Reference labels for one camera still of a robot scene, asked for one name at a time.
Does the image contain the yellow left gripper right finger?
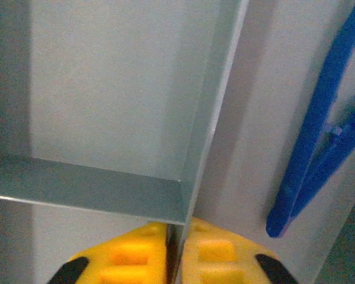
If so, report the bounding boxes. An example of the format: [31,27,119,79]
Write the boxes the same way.
[182,218,299,284]

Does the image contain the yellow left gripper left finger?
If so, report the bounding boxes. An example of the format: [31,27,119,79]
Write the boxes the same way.
[47,221,170,284]

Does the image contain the blue plastic tweezers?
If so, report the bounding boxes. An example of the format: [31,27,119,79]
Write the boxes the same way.
[265,0,355,239]

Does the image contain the green divided tray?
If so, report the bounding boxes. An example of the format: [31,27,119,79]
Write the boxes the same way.
[0,0,355,284]

